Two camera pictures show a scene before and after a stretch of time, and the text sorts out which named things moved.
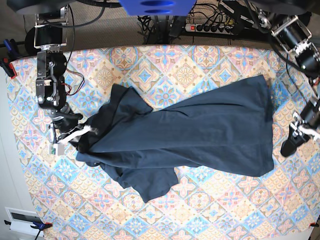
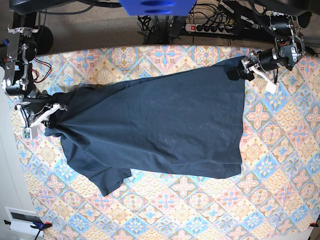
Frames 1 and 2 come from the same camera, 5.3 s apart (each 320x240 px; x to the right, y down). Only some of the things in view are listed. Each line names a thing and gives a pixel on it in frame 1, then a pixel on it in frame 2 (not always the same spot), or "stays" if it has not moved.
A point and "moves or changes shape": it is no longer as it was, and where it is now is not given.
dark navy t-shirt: x=227 y=130 moves or changes shape
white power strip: x=195 y=27 stays
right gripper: x=308 y=121 → x=258 y=61
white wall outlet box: x=21 y=221 stays
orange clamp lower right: x=314 y=224 stays
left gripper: x=65 y=121 → x=36 y=108
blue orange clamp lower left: x=41 y=226 stays
